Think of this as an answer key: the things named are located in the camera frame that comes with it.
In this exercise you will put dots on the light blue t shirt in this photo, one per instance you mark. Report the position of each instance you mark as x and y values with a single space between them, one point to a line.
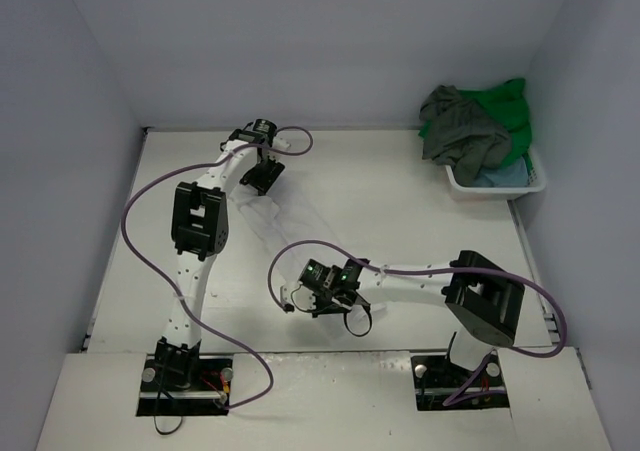
514 175

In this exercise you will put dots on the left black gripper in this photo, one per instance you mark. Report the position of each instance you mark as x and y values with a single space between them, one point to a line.
263 175

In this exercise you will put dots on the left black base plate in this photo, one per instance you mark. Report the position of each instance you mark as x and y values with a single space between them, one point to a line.
208 394

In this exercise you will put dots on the white t shirt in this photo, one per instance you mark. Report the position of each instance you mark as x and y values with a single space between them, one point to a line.
291 228

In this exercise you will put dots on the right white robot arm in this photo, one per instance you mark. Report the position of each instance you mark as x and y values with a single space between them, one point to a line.
478 293

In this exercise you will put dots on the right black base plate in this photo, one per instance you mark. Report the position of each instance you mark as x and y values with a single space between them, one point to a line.
440 385

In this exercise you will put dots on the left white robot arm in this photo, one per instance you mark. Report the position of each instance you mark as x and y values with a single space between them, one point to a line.
200 230

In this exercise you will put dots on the white laundry basket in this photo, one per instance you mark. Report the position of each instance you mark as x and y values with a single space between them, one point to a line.
537 182

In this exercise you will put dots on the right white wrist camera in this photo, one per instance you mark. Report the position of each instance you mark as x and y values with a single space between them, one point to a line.
295 297

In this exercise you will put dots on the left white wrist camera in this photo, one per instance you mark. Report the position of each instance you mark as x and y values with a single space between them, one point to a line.
280 145

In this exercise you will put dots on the grey t shirt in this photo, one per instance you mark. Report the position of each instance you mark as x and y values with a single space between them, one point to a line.
462 135

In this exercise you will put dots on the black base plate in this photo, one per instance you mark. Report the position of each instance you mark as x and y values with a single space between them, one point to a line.
208 394
440 385

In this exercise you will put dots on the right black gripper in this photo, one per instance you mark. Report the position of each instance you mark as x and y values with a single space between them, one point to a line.
329 309

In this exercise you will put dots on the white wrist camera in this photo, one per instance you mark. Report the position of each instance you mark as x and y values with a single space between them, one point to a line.
280 145
295 297

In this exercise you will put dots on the green t shirt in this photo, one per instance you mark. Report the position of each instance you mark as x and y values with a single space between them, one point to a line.
506 103

